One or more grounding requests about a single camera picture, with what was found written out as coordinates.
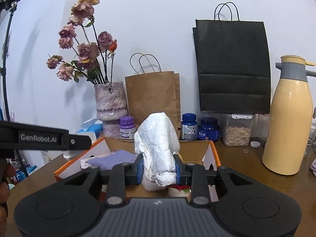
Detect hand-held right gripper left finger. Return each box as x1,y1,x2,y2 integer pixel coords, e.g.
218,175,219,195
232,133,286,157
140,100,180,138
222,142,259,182
64,154,144,207

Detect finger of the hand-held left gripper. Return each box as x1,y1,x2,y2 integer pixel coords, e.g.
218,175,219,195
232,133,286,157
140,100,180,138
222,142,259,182
61,134,92,151

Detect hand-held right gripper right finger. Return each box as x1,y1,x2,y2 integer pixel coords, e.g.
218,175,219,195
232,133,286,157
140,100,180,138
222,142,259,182
173,154,251,207

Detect red orange cardboard box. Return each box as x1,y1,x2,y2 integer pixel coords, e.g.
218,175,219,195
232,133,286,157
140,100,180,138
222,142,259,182
54,136,222,203

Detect person's left hand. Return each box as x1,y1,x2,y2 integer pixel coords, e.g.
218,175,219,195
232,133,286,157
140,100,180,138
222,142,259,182
0,158,17,225

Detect blue white tissue box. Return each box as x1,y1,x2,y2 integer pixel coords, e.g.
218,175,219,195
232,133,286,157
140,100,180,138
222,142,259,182
76,118,103,142

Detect pale pink rounded thing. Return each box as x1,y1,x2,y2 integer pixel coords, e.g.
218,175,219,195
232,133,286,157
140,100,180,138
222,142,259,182
141,176,160,192

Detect white low appliance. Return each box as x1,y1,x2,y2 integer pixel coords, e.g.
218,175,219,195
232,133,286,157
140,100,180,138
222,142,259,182
39,148,76,165

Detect red green white thing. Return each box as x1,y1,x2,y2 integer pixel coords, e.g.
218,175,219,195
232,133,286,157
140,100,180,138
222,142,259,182
168,184,192,198

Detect lavender cloth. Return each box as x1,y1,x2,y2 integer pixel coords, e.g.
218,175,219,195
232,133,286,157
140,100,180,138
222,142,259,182
85,150,138,171

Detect blue cap white bottle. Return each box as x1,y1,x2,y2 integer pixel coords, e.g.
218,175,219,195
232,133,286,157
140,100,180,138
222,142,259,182
180,113,198,141

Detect purple cap bottle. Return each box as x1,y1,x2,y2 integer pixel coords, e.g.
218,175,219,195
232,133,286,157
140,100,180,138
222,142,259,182
120,116,136,140

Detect dark blue jar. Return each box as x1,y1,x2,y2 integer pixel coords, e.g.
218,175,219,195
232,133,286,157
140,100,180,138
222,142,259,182
197,117,220,142

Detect pink mottled vase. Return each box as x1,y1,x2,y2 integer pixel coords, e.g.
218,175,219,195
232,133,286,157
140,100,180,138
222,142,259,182
94,81,129,139

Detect clear seed container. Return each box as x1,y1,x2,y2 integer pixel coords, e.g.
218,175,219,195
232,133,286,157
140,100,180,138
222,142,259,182
223,113,253,147

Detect brown paper bag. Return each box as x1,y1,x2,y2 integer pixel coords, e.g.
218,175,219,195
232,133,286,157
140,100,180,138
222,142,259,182
125,53,181,130

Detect dried pink roses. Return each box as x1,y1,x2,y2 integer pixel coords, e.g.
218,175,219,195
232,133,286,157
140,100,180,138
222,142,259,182
46,0,118,85

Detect black paper bag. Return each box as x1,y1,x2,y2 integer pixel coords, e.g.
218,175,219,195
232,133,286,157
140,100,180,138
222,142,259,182
193,2,272,114

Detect yellow thermos jug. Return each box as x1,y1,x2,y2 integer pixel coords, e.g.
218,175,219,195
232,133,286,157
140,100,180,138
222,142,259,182
262,55,316,176

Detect clear drinking glass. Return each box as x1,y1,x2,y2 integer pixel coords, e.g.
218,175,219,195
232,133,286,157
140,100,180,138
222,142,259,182
306,125,316,157

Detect wall poster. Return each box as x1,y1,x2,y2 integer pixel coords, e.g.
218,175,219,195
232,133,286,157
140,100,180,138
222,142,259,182
3,31,12,60

